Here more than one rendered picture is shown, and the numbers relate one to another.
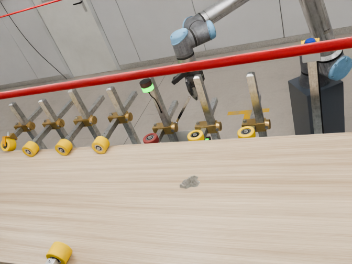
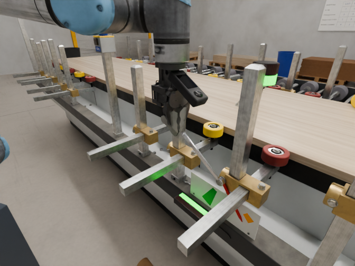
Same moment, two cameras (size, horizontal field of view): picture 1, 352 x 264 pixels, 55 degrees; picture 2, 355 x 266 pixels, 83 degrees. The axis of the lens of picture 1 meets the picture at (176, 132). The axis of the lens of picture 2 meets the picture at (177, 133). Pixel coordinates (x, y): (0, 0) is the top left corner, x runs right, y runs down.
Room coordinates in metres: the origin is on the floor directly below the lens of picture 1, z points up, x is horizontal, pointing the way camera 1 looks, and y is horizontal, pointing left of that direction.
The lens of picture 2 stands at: (2.08, 0.01, 1.25)
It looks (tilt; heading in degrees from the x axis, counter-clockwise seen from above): 27 degrees down; 198
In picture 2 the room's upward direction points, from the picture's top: straight up
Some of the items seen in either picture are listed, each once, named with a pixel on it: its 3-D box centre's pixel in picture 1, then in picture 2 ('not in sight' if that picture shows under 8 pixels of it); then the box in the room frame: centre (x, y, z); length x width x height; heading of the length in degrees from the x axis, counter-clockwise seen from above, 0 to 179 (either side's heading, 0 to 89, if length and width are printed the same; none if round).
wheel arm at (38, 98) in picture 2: not in sight; (66, 93); (0.91, -1.27, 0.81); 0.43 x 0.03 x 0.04; 151
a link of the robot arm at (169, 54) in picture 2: (186, 59); (170, 53); (1.56, -0.18, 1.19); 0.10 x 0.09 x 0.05; 151
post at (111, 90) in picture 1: (126, 122); (346, 218); (1.70, 0.25, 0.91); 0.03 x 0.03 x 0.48; 61
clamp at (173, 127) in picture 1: (165, 128); (243, 184); (1.59, 0.05, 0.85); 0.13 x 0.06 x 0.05; 61
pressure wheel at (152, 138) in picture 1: (153, 145); (272, 164); (1.47, 0.14, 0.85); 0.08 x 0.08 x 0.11
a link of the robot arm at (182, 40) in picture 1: (182, 43); (169, 14); (1.56, -0.18, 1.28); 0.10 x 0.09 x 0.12; 98
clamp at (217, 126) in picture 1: (208, 127); (183, 153); (1.47, -0.17, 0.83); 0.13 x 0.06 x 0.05; 61
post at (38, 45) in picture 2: not in sight; (45, 67); (0.48, -1.93, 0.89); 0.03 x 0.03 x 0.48; 61
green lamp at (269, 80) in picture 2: (147, 87); (263, 78); (1.54, 0.05, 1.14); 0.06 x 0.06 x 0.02
